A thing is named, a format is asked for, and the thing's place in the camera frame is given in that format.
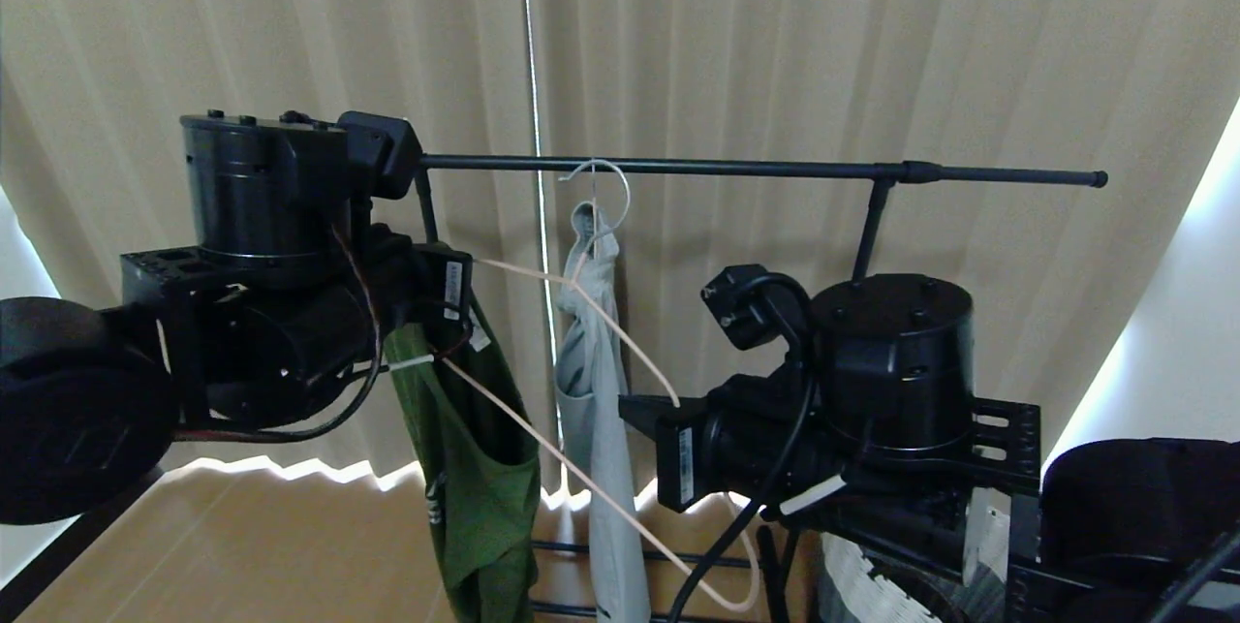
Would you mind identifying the black clothes rack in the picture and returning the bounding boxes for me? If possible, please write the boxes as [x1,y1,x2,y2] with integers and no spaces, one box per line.
[417,155,1108,623]

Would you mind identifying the beige curtain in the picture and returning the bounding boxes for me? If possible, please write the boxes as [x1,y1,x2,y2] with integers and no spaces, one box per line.
[0,0,1240,508]

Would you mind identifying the white laundry basket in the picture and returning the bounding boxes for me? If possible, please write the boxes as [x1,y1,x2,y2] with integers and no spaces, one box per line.
[819,531,1008,623]

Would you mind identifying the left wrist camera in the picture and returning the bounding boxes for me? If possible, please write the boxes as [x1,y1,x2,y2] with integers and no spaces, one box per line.
[337,111,424,236]

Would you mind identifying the pale grey shorts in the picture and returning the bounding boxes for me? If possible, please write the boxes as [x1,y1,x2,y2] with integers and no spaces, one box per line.
[554,202,652,623]

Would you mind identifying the green garment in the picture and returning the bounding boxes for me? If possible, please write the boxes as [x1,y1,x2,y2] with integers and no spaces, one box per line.
[385,298,542,623]

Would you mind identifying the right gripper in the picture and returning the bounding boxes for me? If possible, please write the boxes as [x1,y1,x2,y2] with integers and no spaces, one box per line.
[655,374,826,515]

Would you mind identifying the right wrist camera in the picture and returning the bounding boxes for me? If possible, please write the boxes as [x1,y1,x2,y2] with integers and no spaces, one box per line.
[701,265,810,353]

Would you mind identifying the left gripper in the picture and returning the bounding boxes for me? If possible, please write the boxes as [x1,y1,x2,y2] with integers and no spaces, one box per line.
[208,235,476,430]

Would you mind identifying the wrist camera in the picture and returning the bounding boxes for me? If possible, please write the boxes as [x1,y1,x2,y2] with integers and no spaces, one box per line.
[701,265,810,353]
[337,111,424,236]

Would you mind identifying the black cable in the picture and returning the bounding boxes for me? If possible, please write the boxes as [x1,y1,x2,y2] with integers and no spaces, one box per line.
[666,272,820,623]

